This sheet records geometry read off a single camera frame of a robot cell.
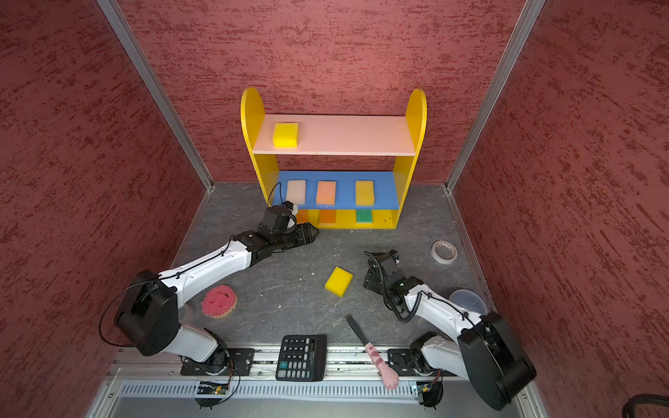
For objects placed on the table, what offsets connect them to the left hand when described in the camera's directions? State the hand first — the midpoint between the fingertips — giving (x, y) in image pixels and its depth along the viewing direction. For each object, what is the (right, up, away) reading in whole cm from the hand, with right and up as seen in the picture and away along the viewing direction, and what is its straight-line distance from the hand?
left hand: (312, 238), depth 85 cm
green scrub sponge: (+19, +7, +21) cm, 29 cm away
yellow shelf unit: (+7, +27, +32) cm, 43 cm away
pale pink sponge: (-7, +16, +10) cm, 20 cm away
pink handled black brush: (+23, -38, -14) cm, 46 cm away
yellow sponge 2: (+9, -16, +4) cm, 19 cm away
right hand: (+20, -17, +3) cm, 26 cm away
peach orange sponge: (+4, +16, +11) cm, 20 cm away
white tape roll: (+49, -7, +13) cm, 52 cm away
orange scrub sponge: (+3, +6, +21) cm, 22 cm away
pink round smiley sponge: (-30, -20, -3) cm, 36 cm away
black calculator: (-2, -34, -12) cm, 36 cm away
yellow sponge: (+18, +16, +12) cm, 27 cm away
